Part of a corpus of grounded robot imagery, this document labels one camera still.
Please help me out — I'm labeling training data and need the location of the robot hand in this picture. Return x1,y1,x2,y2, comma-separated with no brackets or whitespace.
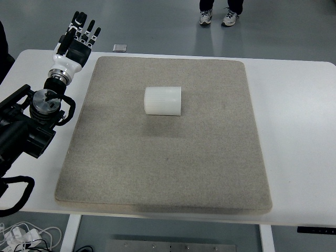
48,10,102,76

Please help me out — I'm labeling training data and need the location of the white cup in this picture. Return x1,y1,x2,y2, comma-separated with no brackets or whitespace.
143,86,183,117

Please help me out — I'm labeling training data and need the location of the grey-brown felt mat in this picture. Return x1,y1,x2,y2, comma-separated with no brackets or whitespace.
54,56,273,216

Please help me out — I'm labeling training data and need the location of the person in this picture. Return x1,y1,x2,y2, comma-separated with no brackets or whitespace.
198,0,244,27

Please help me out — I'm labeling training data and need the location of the white table leg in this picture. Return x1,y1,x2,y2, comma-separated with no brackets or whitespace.
259,224,276,252
60,214,82,252

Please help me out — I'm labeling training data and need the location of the white power strip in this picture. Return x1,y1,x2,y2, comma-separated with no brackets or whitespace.
4,227,43,247

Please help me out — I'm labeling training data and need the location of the grey metal plate with screws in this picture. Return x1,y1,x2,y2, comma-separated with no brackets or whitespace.
104,238,237,252

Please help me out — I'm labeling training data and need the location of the black table control panel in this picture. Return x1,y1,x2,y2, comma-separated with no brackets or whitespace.
297,226,336,234

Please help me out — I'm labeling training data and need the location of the white cable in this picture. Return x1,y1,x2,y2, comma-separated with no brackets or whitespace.
0,221,63,252

